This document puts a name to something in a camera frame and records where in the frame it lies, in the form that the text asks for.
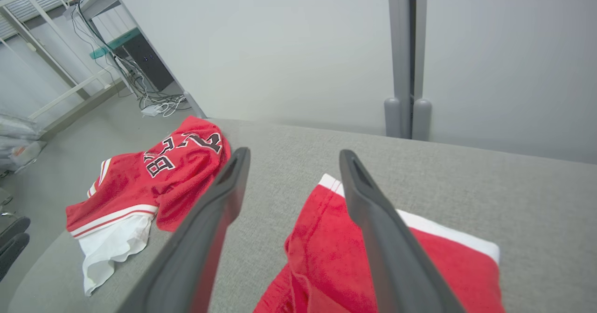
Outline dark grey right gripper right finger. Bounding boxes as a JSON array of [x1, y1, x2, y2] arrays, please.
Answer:
[[340, 149, 467, 313]]

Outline red shorts white trim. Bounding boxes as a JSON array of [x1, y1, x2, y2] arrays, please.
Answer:
[[254, 173, 507, 313]]

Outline clear plastic bag pile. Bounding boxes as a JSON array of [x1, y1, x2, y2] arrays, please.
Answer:
[[0, 112, 47, 174]]

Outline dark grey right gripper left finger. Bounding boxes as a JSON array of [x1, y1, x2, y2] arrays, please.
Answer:
[[117, 147, 251, 313]]

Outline white metal rack frame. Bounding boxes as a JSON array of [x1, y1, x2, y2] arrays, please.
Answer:
[[0, 0, 127, 139]]

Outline grey partition end frame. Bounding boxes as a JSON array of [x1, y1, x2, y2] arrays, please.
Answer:
[[105, 0, 207, 119]]

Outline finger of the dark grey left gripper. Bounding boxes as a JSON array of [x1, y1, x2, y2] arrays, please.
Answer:
[[0, 233, 30, 282], [0, 216, 31, 249]]

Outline red basketball jersey white sleeves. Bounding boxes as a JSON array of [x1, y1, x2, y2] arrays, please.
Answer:
[[65, 116, 231, 297]]

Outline grey partition joint post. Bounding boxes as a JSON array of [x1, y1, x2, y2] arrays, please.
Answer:
[[383, 0, 433, 141]]

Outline black computer tower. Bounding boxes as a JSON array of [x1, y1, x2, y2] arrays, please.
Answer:
[[122, 33, 174, 92]]

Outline black white cable bundle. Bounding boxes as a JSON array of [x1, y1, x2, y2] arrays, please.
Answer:
[[70, 0, 187, 118]]

